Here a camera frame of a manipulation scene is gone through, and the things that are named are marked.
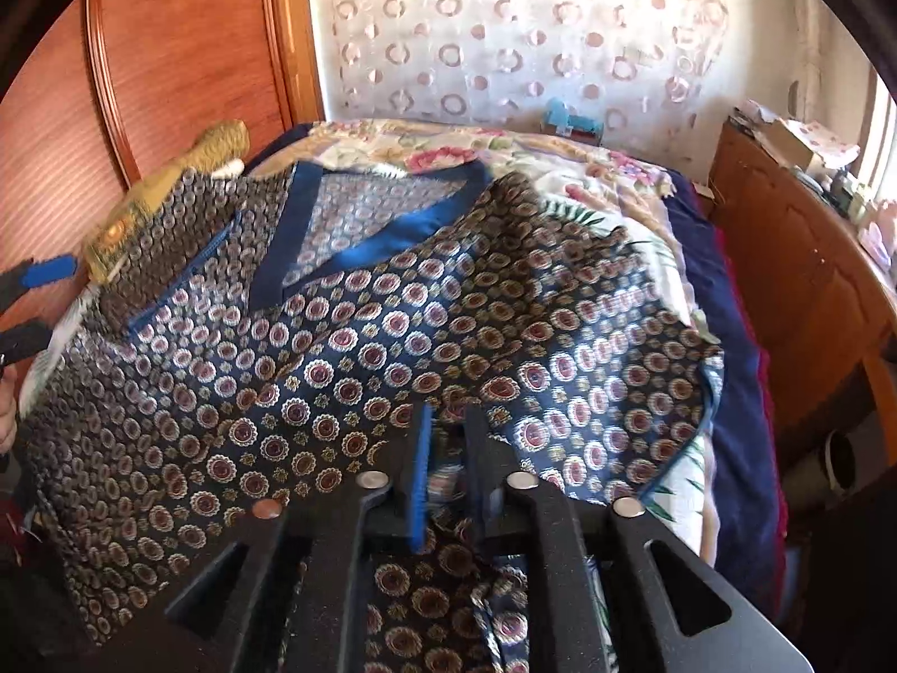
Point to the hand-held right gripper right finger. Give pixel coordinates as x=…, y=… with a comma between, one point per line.
x=482, y=484

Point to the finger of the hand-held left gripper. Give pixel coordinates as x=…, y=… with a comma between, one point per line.
x=24, y=345
x=49, y=270

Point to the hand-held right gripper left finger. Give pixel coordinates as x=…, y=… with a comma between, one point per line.
x=419, y=484

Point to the navy medallion print top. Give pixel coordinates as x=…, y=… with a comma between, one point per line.
x=315, y=336

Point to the gold embroidered pillow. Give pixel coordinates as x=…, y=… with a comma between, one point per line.
x=154, y=186

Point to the leaf print bed sheet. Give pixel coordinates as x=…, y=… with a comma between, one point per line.
x=687, y=505

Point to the wooden headboard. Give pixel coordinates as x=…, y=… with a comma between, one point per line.
x=175, y=49

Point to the navy blanket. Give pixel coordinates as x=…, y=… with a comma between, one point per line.
x=729, y=308

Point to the floral quilt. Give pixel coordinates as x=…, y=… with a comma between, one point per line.
x=434, y=147

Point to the white cylindrical container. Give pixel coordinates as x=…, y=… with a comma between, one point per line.
x=841, y=463

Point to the teal box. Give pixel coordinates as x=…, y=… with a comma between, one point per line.
x=571, y=123

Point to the wooden cabinet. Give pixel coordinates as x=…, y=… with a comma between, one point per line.
x=785, y=259

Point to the white circle pattern curtain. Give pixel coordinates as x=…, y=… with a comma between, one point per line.
x=525, y=28

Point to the cardboard box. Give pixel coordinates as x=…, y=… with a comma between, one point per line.
x=788, y=140

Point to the white dotted paper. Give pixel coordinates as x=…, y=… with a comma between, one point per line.
x=834, y=144

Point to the window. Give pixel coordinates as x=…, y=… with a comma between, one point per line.
x=881, y=133

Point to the small oval wall ornament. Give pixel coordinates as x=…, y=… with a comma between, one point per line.
x=795, y=95

